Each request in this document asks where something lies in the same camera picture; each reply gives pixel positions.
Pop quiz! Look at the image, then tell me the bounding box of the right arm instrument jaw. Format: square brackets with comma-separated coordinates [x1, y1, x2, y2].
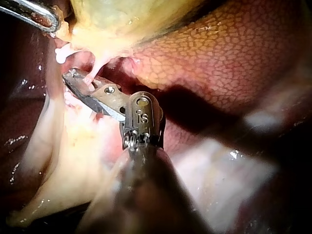
[69, 69, 130, 115]
[62, 73, 127, 122]

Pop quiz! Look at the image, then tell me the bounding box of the right arm instrument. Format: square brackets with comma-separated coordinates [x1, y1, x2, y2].
[119, 91, 167, 150]

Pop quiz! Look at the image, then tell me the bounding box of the left arm instrument jaw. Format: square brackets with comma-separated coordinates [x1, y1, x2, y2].
[0, 0, 61, 34]

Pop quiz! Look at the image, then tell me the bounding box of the gallbladder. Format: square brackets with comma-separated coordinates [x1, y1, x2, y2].
[55, 0, 221, 64]

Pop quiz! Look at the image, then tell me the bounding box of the thin tube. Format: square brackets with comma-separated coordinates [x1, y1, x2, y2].
[85, 54, 113, 85]

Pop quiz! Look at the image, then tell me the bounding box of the white clip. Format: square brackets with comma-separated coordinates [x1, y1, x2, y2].
[54, 43, 79, 64]

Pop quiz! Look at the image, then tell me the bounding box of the pale fatty tissue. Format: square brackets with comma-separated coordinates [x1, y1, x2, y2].
[170, 138, 280, 221]
[6, 80, 129, 228]

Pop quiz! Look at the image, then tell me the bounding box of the dark red liver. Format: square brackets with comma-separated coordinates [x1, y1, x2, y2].
[0, 0, 312, 234]

